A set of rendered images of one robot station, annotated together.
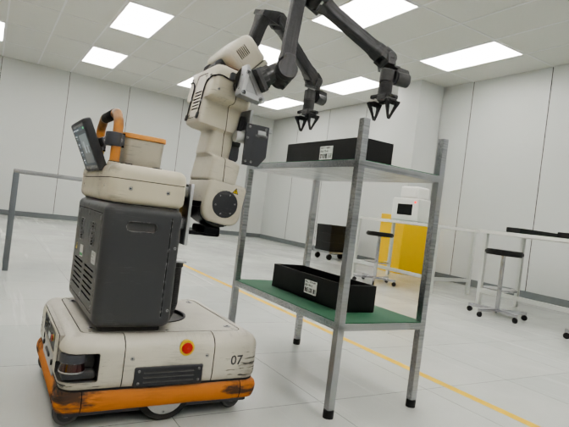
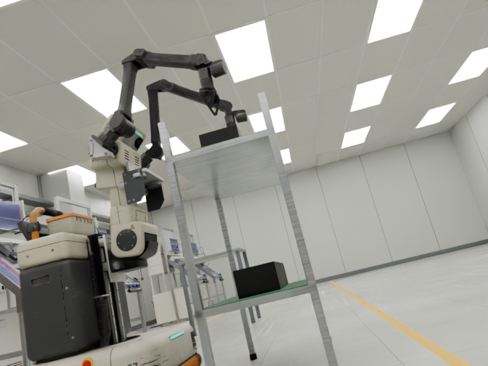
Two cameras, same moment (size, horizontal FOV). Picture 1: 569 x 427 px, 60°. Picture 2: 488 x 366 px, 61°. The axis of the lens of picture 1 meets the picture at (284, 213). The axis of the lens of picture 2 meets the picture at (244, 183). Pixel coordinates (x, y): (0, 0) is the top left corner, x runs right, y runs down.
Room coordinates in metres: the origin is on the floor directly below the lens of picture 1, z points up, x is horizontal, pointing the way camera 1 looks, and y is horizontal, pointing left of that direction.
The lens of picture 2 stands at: (0.72, -1.41, 0.40)
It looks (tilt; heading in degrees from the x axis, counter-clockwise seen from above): 14 degrees up; 37
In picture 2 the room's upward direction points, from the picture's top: 14 degrees counter-clockwise
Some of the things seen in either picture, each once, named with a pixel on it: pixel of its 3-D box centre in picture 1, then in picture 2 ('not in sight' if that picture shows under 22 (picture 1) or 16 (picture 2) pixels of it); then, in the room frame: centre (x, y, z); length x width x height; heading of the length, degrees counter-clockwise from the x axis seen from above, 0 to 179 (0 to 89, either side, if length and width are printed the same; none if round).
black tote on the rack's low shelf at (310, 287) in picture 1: (319, 285); (263, 278); (2.28, -0.20, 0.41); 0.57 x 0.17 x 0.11; 31
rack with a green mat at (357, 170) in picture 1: (323, 254); (256, 247); (2.28, -0.20, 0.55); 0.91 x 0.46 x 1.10; 31
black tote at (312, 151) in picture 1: (334, 156); (232, 158); (2.26, -0.20, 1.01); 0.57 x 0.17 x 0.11; 31
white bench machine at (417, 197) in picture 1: (413, 204); not in sight; (6.51, -1.68, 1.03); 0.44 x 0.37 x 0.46; 37
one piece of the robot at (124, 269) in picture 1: (133, 230); (83, 283); (1.81, 0.55, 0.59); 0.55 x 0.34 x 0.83; 31
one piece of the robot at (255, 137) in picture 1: (240, 140); (141, 186); (2.01, 0.22, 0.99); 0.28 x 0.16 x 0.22; 31
